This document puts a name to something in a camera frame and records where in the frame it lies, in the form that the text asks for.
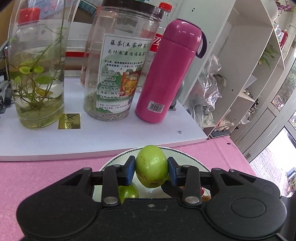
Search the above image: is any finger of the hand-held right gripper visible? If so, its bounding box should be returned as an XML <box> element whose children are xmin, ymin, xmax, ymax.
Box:
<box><xmin>161</xmin><ymin>180</ymin><xmax>185</xmax><ymax>198</ymax></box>

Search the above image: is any clear bottle with red cap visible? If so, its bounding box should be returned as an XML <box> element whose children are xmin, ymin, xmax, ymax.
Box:
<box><xmin>13</xmin><ymin>8</ymin><xmax>42</xmax><ymax>47</ymax></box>

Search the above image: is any clear tea jar black lid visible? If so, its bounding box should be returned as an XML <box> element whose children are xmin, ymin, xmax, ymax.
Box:
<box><xmin>83</xmin><ymin>0</ymin><xmax>163</xmax><ymax>121</ymax></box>

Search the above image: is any grey metal bracket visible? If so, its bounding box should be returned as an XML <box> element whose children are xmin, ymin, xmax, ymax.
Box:
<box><xmin>0</xmin><ymin>46</ymin><xmax>12</xmax><ymax>114</ymax></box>
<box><xmin>168</xmin><ymin>80</ymin><xmax>186</xmax><ymax>112</ymax></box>

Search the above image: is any pink thermos bottle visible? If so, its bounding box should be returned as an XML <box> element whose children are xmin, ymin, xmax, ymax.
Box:
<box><xmin>135</xmin><ymin>19</ymin><xmax>209</xmax><ymax>123</ymax></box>

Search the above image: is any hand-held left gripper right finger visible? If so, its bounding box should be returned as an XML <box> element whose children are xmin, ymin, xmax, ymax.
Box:
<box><xmin>168</xmin><ymin>157</ymin><xmax>245</xmax><ymax>206</ymax></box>

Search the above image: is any green potted plant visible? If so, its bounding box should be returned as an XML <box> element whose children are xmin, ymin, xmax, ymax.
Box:
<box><xmin>258</xmin><ymin>44</ymin><xmax>283</xmax><ymax>70</ymax></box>

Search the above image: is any cola bottle with red cap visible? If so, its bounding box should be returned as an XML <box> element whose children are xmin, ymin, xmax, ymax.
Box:
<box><xmin>137</xmin><ymin>2</ymin><xmax>173</xmax><ymax>92</ymax></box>

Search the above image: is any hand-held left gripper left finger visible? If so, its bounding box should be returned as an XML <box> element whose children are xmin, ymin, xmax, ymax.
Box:
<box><xmin>58</xmin><ymin>156</ymin><xmax>136</xmax><ymax>207</ymax></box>

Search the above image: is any pink floral tablecloth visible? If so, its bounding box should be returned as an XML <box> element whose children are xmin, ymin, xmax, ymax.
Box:
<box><xmin>0</xmin><ymin>136</ymin><xmax>258</xmax><ymax>232</ymax></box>

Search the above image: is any crumpled clear plastic bag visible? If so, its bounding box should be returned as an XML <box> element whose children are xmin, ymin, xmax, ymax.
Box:
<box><xmin>184</xmin><ymin>54</ymin><xmax>232</xmax><ymax>130</ymax></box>

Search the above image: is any large green apple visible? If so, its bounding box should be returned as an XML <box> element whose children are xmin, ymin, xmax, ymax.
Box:
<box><xmin>118</xmin><ymin>182</ymin><xmax>139</xmax><ymax>205</ymax></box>
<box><xmin>135</xmin><ymin>145</ymin><xmax>167</xmax><ymax>188</ymax></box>

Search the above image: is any gold warning sticker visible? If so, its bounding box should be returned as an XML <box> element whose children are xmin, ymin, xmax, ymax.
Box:
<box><xmin>58</xmin><ymin>113</ymin><xmax>81</xmax><ymax>130</ymax></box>

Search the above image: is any white plate with dark rim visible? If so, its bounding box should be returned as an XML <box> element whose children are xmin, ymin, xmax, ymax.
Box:
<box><xmin>98</xmin><ymin>146</ymin><xmax>212</xmax><ymax>202</ymax></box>

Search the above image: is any glass window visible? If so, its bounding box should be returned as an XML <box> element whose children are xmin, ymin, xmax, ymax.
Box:
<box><xmin>249</xmin><ymin>67</ymin><xmax>296</xmax><ymax>197</ymax></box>

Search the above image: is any white shelf unit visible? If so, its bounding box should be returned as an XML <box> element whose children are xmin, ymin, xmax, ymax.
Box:
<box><xmin>179</xmin><ymin>0</ymin><xmax>296</xmax><ymax>160</ymax></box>

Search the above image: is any white machine base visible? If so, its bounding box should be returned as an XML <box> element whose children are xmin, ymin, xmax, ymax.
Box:
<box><xmin>0</xmin><ymin>76</ymin><xmax>208</xmax><ymax>162</ymax></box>

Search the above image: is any glass vase with water plant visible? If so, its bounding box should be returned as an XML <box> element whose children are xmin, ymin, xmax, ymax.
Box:
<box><xmin>8</xmin><ymin>0</ymin><xmax>70</xmax><ymax>129</ymax></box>

